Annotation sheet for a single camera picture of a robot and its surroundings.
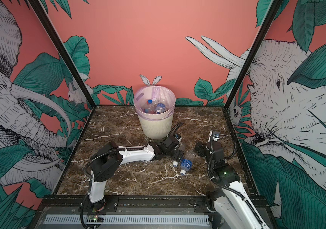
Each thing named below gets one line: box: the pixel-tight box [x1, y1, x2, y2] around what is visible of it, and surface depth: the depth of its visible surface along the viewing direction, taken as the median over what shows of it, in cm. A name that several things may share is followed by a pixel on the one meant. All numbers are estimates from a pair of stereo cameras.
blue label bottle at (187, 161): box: [180, 148, 197, 176], surface depth 86 cm
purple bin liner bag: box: [133, 85, 176, 121], surface depth 94 cm
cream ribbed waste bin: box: [134, 104, 175, 140], surface depth 87 cm
